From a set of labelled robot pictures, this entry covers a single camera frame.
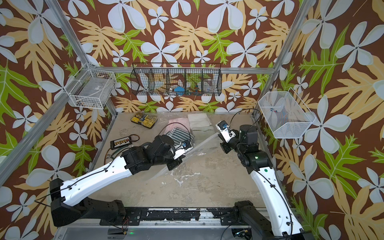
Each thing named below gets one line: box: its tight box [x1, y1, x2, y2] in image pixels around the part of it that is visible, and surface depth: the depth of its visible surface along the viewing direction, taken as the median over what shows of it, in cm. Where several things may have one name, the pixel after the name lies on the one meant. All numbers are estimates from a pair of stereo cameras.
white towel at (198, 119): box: [187, 113, 212, 127], surface depth 116 cm
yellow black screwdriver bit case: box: [130, 111, 158, 129], surface depth 114 cm
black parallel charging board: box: [110, 136, 132, 150], surface depth 103 cm
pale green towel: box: [191, 126, 215, 144], surface depth 107 cm
